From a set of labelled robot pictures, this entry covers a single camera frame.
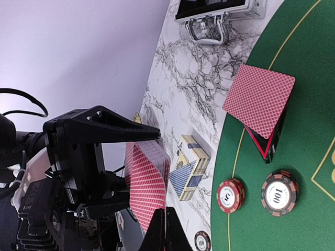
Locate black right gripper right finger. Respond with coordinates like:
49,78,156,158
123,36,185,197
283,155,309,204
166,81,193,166
166,207,192,251

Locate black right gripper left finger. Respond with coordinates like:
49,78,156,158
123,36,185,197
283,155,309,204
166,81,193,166
138,209,165,251

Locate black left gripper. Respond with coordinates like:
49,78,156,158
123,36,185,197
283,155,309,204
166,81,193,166
43,106,161,217

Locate black chip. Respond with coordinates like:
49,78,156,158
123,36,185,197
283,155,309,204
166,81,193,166
194,231,211,251
261,169,299,217

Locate red playing card deck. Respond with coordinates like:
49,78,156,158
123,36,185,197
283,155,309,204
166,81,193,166
125,141,171,232

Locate red chip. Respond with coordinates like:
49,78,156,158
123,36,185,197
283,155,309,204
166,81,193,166
216,178,246,214

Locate dealt red-backed playing card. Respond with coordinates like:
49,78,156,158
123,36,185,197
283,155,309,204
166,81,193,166
222,64,295,139

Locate woven bamboo tray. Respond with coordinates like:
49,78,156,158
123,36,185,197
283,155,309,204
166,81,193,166
133,112,142,124

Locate playing card box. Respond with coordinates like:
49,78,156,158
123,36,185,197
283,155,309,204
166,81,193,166
169,135,210,201

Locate aluminium poker chip case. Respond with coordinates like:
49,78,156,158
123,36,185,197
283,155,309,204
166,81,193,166
175,0,267,45

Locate round green poker mat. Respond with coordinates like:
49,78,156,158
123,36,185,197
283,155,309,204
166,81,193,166
211,1,334,250

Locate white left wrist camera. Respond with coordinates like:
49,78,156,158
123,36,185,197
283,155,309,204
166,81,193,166
11,148,62,239

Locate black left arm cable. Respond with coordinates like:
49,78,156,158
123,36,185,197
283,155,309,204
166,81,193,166
0,88,49,118

